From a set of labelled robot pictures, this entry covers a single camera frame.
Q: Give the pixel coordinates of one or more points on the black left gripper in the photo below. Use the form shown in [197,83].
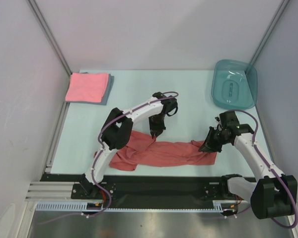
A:
[156,130]

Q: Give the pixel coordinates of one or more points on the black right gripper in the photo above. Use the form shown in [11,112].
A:
[214,138]

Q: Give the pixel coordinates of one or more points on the red t shirt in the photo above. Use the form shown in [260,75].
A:
[142,149]

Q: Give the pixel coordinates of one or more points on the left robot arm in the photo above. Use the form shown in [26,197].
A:
[116,132]

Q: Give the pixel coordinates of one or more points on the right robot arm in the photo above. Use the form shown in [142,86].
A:
[274,194]

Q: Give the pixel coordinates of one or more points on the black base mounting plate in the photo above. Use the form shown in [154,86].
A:
[160,201]

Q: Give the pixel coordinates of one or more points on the folded grey t shirt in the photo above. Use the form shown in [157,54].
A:
[107,92]

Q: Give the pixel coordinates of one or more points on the teal plastic basin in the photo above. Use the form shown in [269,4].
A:
[234,85]

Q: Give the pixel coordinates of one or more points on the folded pink t shirt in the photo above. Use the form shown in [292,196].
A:
[87,87]

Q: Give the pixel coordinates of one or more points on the grey slotted cable duct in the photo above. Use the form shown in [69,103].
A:
[79,206]

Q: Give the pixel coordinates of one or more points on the aluminium front rail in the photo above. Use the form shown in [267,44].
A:
[49,191]

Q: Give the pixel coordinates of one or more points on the right aluminium corner post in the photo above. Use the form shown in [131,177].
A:
[270,29]

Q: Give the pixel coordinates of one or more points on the aluminium corner post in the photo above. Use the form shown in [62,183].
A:
[270,29]
[39,16]

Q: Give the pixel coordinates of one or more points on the left aluminium corner post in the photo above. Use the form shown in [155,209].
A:
[39,16]

